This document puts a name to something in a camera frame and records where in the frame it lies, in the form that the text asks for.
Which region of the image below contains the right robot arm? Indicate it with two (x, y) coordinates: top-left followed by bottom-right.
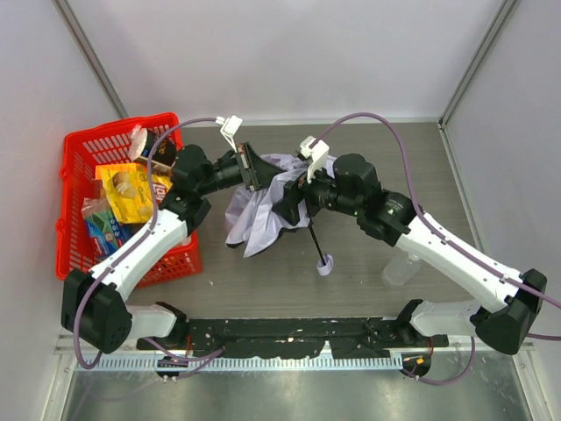
(273, 153), (547, 355)

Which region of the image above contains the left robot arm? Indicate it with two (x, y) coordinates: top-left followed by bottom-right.
(61, 143), (283, 354)

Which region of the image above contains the black and white carton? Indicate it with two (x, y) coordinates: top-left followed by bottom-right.
(128, 124), (181, 174)

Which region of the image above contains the yellow Lay's chips bag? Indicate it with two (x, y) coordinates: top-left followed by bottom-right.
(98, 163), (153, 224)

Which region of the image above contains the orange packet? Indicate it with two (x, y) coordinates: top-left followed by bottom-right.
(95, 162), (137, 180)

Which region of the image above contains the clear plastic water bottle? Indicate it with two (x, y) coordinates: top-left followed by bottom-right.
(380, 251), (423, 287)

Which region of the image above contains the blue snack packet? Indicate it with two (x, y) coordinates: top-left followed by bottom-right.
(84, 209), (132, 260)

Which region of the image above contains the clear pink snack packet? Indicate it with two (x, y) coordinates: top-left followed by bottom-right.
(82, 197), (110, 218)

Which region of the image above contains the red plastic basket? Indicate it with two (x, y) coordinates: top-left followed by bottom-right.
(55, 112), (203, 289)

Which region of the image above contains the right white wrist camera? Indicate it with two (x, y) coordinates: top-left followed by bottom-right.
(297, 136), (330, 184)

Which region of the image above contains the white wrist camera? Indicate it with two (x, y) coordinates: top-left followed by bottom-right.
(215, 114), (244, 152)
(297, 136), (330, 184)

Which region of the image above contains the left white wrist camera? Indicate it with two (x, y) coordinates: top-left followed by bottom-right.
(215, 114), (244, 152)

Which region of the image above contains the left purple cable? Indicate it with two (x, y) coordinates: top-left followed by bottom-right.
(72, 116), (229, 378)

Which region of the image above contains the purple cable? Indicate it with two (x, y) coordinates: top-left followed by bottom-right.
(72, 116), (229, 378)
(313, 111), (561, 388)

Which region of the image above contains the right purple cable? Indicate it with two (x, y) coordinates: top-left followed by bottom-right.
(313, 111), (561, 388)

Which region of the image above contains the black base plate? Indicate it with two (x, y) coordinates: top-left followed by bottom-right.
(154, 318), (449, 360)

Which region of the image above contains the white slotted cable duct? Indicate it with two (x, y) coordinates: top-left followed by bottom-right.
(92, 353), (403, 373)

